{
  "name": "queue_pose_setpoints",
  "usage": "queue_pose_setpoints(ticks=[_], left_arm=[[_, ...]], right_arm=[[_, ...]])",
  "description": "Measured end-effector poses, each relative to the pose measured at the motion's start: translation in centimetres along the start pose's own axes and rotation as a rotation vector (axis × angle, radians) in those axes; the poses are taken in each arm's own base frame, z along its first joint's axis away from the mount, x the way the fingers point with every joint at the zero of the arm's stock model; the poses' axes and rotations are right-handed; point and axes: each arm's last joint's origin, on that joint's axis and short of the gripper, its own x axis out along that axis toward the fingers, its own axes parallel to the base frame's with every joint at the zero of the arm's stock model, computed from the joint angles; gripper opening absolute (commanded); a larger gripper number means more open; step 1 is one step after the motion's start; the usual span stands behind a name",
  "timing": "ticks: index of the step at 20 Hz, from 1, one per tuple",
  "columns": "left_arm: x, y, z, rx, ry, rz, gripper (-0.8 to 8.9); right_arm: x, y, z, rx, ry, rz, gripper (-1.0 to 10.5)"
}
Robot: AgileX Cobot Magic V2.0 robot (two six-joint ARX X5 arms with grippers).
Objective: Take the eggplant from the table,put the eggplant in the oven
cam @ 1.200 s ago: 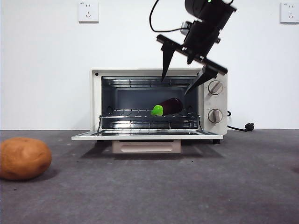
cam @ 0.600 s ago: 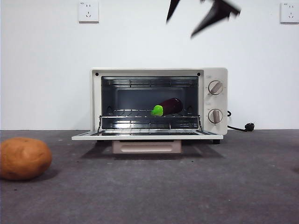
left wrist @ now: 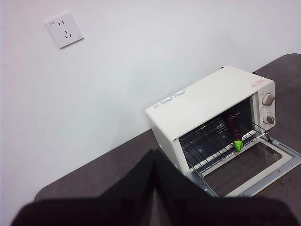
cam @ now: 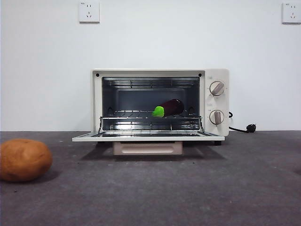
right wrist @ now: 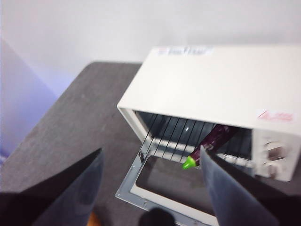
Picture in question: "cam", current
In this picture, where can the purple eggplant with green stem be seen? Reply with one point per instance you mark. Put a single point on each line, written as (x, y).
(172, 107)

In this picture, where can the beige oven knob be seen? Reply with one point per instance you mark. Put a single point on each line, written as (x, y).
(216, 117)
(216, 88)

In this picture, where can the white toaster oven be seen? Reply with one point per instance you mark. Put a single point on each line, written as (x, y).
(216, 103)

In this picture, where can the brown potato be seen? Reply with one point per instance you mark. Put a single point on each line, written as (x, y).
(23, 160)

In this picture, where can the white wall socket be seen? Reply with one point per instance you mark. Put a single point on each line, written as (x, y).
(292, 13)
(89, 13)

